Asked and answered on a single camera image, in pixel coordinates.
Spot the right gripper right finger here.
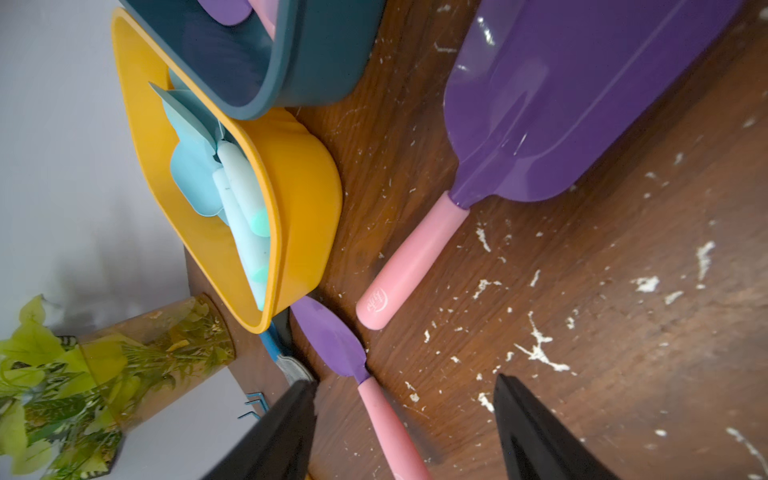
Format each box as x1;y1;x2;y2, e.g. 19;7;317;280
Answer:
493;374;616;480

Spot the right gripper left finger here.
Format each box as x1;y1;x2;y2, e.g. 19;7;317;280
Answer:
204;380;317;480

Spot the teal shovel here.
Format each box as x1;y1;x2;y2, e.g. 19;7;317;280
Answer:
217;140;271;238
170;143;223;217
212;168;270;284
149;82;217;157
247;265;269;311

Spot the yellow plastic storage box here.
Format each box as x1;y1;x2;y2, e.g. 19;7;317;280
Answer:
111;7;343;334

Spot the purple square shovel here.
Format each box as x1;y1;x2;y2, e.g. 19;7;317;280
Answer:
356;0;741;330
198;0;253;26
248;0;280;40

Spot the teal plastic storage box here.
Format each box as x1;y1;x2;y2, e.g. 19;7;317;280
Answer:
123;1;385;120

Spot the blue grey gardening glove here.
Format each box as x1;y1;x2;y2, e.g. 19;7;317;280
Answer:
259;309;315;385

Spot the purple pointed shovel lower left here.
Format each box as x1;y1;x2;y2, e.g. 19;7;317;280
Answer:
291;296;431;479

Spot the artificial plant in glass vase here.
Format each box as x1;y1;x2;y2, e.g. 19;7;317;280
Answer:
1;294;236;479

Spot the blue rake yellow handle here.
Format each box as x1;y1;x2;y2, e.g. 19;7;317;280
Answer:
238;392;269;421

